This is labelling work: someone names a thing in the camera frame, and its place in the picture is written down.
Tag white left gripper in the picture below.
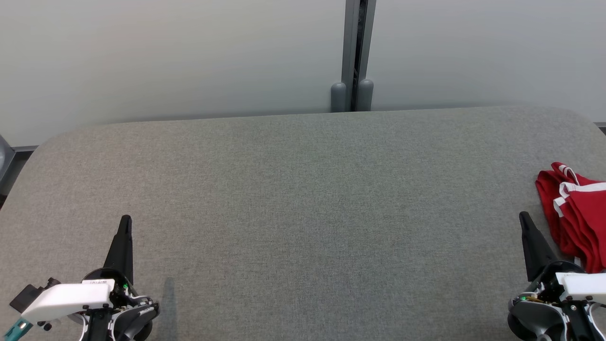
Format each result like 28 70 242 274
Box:
21 215 143 324

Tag teal left camera connector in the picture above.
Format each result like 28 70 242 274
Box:
2 318 34 341

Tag grey metal partition post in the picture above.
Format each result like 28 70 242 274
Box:
342 0 377 112

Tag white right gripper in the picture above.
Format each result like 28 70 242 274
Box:
518 211 606 304

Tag red shorts with white stripe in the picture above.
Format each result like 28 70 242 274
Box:
535 162 606 274

